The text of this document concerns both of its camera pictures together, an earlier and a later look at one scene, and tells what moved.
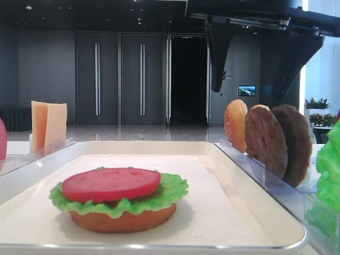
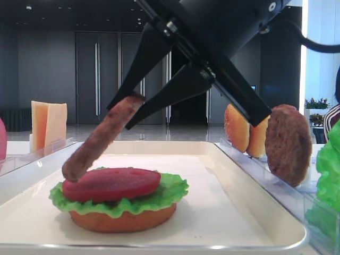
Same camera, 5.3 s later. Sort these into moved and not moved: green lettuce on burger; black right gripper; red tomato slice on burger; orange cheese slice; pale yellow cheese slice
Moved: black right gripper
Not moved: green lettuce on burger; orange cheese slice; red tomato slice on burger; pale yellow cheese slice
